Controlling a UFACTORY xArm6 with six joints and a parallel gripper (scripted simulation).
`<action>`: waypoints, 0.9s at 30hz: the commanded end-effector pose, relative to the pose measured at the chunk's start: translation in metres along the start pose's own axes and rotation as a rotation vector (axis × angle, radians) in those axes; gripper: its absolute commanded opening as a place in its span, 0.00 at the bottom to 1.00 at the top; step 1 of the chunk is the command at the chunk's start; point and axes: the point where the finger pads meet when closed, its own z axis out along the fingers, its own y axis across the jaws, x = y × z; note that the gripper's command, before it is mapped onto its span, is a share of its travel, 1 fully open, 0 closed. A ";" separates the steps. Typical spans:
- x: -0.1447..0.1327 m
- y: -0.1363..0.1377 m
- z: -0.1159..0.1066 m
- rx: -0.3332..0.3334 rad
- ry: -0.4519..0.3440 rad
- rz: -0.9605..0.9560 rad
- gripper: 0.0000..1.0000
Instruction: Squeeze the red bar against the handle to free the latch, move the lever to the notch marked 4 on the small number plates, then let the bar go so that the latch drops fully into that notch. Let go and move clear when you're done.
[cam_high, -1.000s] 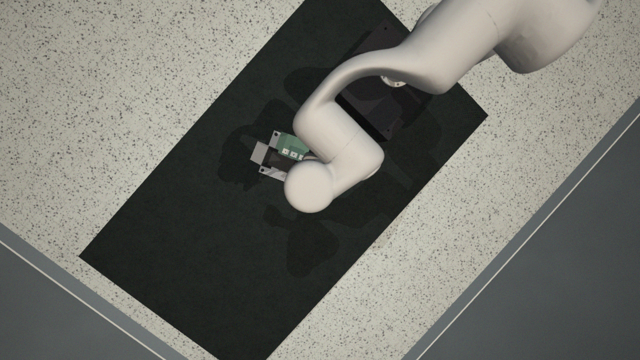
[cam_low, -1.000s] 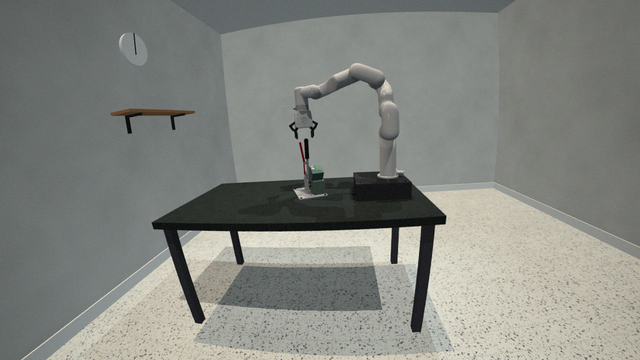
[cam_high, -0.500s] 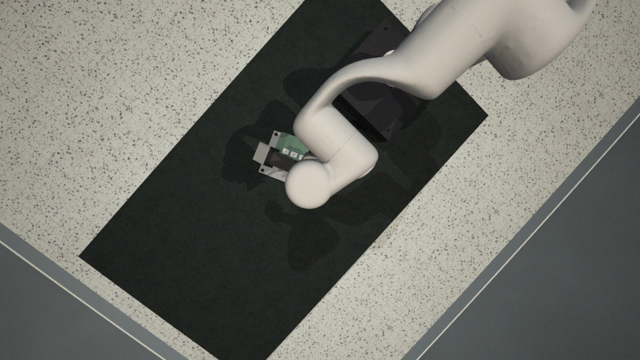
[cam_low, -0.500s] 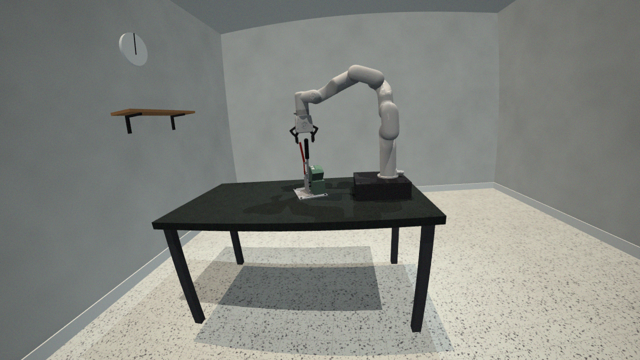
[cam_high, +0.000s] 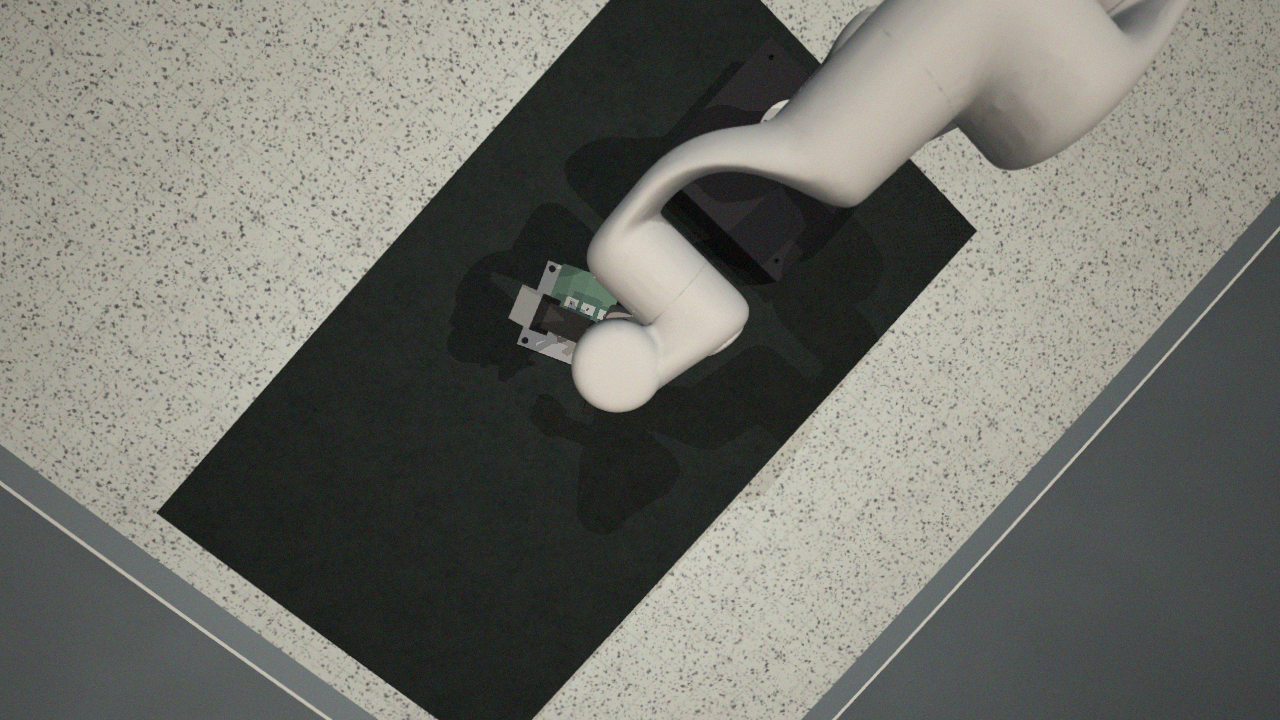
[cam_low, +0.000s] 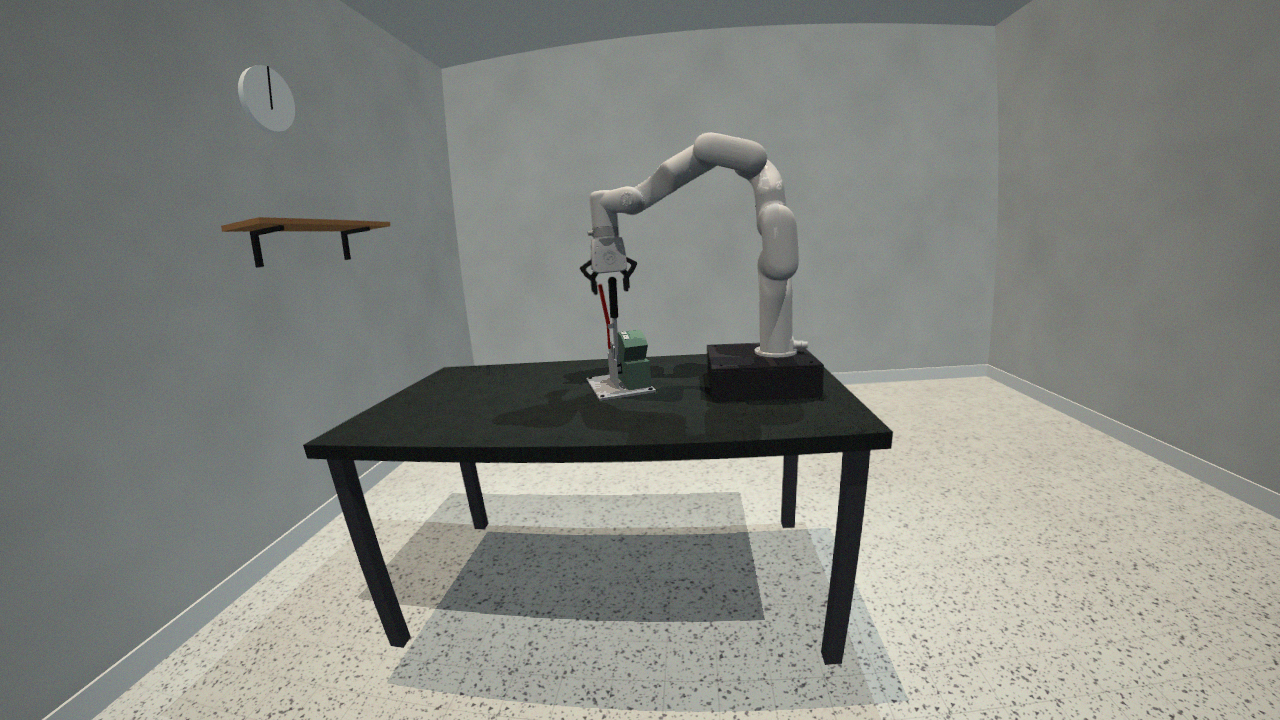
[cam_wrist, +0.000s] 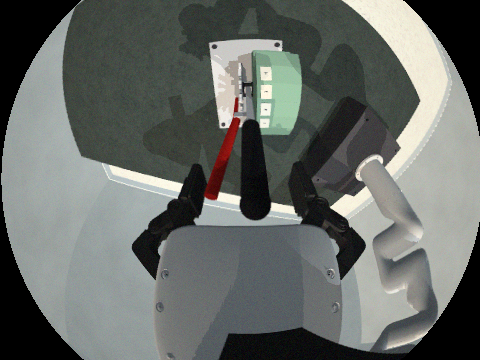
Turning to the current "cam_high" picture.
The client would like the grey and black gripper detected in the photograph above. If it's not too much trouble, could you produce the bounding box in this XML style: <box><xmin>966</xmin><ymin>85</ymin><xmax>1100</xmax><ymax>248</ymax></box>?
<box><xmin>582</xmin><ymin>301</ymin><xmax>643</xmax><ymax>415</ymax></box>

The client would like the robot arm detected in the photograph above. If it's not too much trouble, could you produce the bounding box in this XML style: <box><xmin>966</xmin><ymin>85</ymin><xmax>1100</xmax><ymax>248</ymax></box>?
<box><xmin>509</xmin><ymin>0</ymin><xmax>1192</xmax><ymax>413</ymax></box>

